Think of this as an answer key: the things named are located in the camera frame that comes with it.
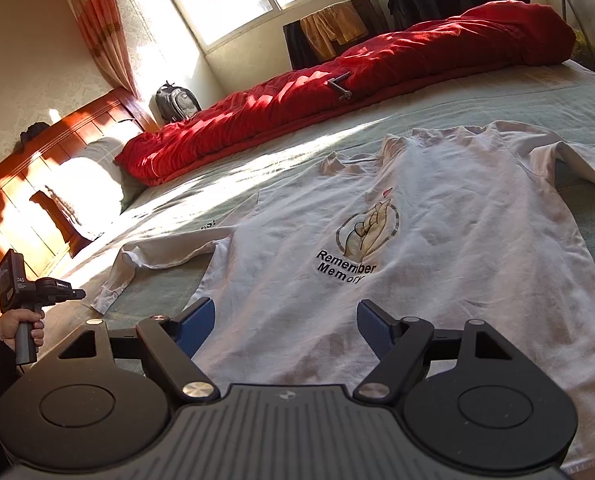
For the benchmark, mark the small dark cloth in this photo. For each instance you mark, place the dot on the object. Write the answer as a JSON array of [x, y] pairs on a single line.
[[35, 134]]

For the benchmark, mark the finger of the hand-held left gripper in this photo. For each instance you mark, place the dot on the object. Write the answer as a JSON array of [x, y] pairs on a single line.
[[77, 295]]

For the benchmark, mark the pale pillow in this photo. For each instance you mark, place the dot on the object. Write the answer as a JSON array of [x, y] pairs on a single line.
[[92, 180]]

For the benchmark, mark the black draped cloth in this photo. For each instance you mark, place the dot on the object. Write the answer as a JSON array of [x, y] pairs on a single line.
[[300, 47]]

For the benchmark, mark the person's left hand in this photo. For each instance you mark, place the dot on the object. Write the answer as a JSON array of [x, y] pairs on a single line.
[[5, 327]]

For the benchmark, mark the white long-sleeve shirt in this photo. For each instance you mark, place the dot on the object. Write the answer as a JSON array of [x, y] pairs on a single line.
[[452, 260]]

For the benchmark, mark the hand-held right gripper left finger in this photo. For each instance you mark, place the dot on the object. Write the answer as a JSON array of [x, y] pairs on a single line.
[[197, 327]]

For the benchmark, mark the wooden headboard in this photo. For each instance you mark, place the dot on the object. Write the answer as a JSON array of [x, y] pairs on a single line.
[[7, 200]]

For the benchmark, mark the window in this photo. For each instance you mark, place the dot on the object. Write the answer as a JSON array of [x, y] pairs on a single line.
[[227, 15]]

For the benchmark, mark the orange draped clothes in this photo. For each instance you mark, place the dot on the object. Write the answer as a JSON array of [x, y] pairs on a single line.
[[335, 27]]

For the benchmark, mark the yellow bundle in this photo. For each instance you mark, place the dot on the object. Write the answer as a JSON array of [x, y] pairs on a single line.
[[585, 45]]

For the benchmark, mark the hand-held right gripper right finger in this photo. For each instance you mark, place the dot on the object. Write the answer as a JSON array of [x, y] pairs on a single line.
[[375, 330]]

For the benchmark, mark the pink curtain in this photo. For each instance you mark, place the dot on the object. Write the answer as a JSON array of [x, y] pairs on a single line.
[[97, 20]]

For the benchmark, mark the grey backpack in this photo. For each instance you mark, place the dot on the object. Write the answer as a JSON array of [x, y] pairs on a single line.
[[177, 102]]

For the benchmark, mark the red quilt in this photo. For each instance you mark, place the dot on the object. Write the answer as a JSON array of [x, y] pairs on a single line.
[[377, 60]]

